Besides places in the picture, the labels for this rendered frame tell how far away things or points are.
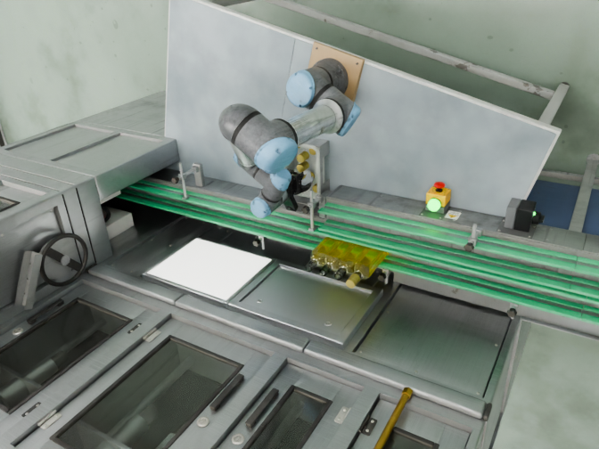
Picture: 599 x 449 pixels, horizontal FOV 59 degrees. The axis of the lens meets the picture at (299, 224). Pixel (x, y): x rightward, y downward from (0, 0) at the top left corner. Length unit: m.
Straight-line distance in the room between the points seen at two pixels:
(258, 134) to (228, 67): 0.88
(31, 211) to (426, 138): 1.45
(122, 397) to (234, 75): 1.30
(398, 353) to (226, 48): 1.35
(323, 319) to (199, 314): 0.45
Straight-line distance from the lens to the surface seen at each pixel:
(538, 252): 1.85
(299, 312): 1.91
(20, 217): 2.14
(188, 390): 1.75
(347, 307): 1.92
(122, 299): 2.19
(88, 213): 2.32
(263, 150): 1.43
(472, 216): 1.96
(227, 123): 1.48
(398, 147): 2.00
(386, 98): 1.96
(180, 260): 2.27
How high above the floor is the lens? 2.51
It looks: 48 degrees down
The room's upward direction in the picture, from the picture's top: 131 degrees counter-clockwise
